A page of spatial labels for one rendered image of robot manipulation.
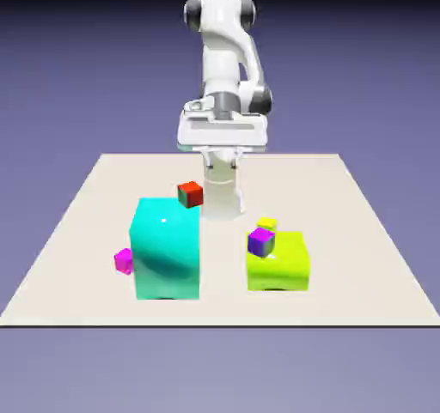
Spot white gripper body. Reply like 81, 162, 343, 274
176, 110, 270, 154

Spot small red cube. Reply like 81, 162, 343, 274
177, 180, 205, 210

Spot small yellow cube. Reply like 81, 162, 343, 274
256, 216, 278, 234

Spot small purple cube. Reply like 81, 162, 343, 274
247, 227, 277, 259

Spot small magenta cube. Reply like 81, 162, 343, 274
113, 247, 135, 276

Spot large cyan box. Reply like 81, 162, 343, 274
128, 197, 201, 301

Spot large yellow-green box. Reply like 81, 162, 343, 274
245, 231, 311, 292

